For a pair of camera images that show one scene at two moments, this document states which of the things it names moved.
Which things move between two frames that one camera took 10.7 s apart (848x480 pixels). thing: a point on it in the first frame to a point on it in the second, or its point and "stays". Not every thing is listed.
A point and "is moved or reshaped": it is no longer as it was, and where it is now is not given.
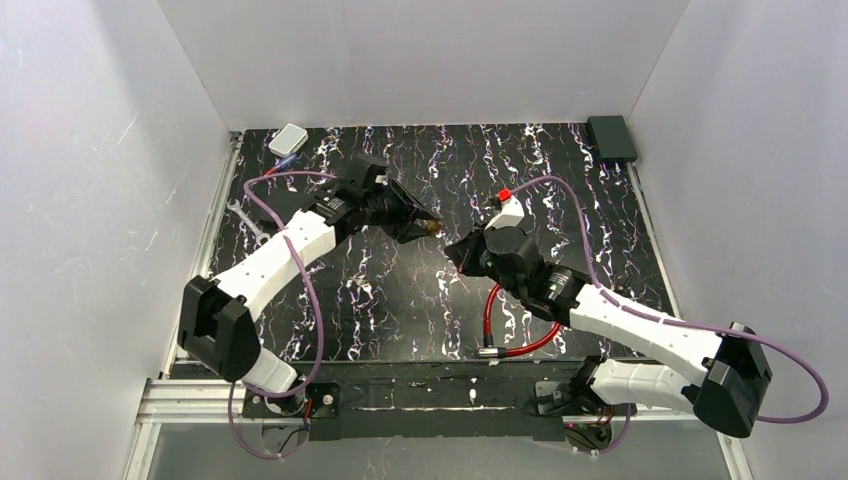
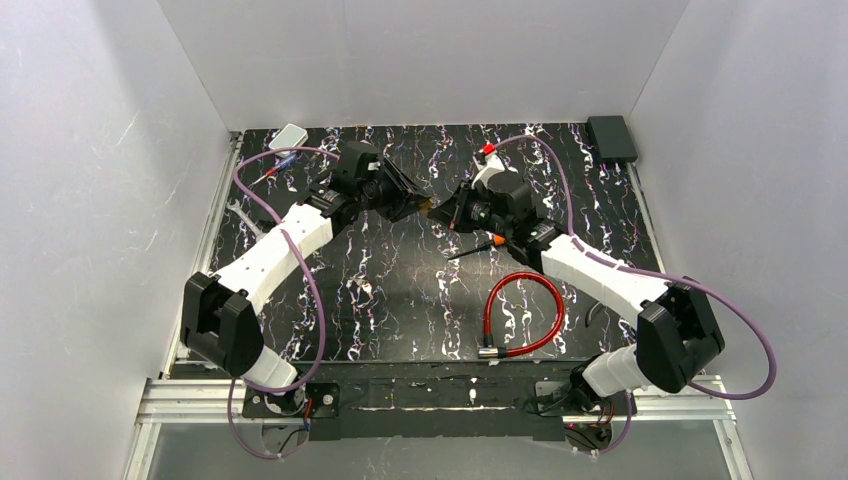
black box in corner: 611,139 stays
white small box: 288,140 stays
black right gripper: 468,253 to 460,206
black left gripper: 395,212 to 392,188
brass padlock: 433,226 is moved or reshaped
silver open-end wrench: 236,206 stays
